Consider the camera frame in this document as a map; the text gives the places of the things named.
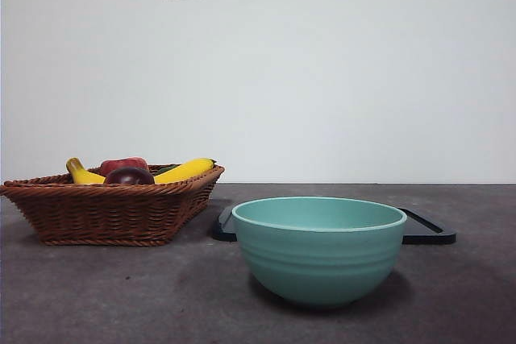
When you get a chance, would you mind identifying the teal ribbed bowl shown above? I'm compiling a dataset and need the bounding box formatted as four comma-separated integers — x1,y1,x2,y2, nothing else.
231,195,407,308

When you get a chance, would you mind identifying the dark purple plum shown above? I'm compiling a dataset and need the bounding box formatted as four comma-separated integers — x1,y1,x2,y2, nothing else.
104,166,156,185

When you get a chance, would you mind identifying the yellow banana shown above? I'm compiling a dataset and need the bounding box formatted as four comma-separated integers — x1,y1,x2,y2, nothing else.
65,156,218,185

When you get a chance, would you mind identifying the red apple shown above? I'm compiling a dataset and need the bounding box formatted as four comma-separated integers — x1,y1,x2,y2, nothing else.
99,156,150,176

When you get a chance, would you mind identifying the brown wicker basket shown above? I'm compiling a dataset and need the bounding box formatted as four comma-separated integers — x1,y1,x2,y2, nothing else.
0,164,226,247

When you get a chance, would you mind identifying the black rectangular tray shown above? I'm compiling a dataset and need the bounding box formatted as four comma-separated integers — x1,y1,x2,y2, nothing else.
211,205,457,245

